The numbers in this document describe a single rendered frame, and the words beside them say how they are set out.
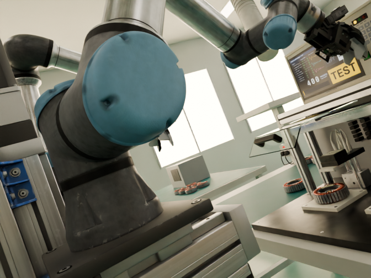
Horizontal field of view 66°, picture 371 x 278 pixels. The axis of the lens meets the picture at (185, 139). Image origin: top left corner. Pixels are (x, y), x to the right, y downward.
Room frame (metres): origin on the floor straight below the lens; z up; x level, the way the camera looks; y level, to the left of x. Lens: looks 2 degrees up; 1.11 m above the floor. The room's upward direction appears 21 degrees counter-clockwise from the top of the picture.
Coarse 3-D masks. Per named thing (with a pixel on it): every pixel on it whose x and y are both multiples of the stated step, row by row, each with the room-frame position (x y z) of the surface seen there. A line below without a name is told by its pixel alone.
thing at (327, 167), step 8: (328, 152) 1.05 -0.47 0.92; (336, 152) 0.99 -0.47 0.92; (344, 152) 1.00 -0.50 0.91; (352, 152) 1.01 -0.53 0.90; (360, 152) 1.02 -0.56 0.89; (320, 160) 1.04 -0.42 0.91; (328, 160) 1.00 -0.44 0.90; (336, 160) 0.98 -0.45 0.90; (344, 160) 0.99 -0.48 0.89; (328, 168) 0.99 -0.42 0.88; (336, 168) 0.98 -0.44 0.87; (360, 168) 1.02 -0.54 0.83
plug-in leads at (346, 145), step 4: (336, 132) 1.05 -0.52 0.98; (340, 132) 1.04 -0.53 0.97; (336, 136) 1.04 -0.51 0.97; (340, 136) 1.07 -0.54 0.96; (344, 140) 1.07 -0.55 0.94; (332, 144) 1.06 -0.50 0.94; (340, 144) 1.06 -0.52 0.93; (344, 144) 1.02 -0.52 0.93; (348, 144) 1.03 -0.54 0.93; (336, 148) 1.06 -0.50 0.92; (340, 148) 1.04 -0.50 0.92; (344, 148) 1.02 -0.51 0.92; (348, 148) 1.04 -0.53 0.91; (348, 152) 1.02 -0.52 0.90
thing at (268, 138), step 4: (264, 136) 0.95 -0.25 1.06; (268, 136) 0.93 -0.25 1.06; (272, 136) 0.91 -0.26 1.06; (276, 136) 0.90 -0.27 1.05; (256, 140) 0.99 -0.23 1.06; (260, 140) 0.97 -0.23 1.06; (264, 140) 0.94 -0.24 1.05; (268, 140) 0.93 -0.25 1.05; (276, 140) 0.91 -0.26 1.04; (280, 140) 0.91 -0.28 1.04; (256, 144) 0.99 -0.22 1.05; (260, 144) 0.99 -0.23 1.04; (264, 144) 1.00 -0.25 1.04
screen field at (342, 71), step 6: (354, 60) 0.89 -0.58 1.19; (342, 66) 0.93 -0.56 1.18; (348, 66) 0.91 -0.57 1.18; (354, 66) 0.89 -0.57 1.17; (330, 72) 0.97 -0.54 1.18; (336, 72) 0.95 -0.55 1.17; (342, 72) 0.94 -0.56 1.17; (348, 72) 0.92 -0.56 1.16; (354, 72) 0.90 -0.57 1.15; (360, 72) 0.89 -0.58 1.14; (336, 78) 0.96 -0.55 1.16; (342, 78) 0.94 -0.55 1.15
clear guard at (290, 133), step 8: (344, 104) 0.97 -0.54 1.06; (320, 112) 1.10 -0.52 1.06; (328, 112) 0.91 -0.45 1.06; (304, 120) 0.95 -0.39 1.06; (280, 128) 1.05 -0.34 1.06; (288, 128) 0.91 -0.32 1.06; (296, 128) 0.87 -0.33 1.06; (280, 136) 0.93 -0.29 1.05; (288, 136) 0.89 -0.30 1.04; (296, 136) 0.85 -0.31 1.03; (272, 144) 0.95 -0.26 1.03; (280, 144) 0.91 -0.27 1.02; (288, 144) 0.87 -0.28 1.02; (256, 152) 1.03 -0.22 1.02; (264, 152) 0.98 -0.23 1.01; (272, 152) 0.94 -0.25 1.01
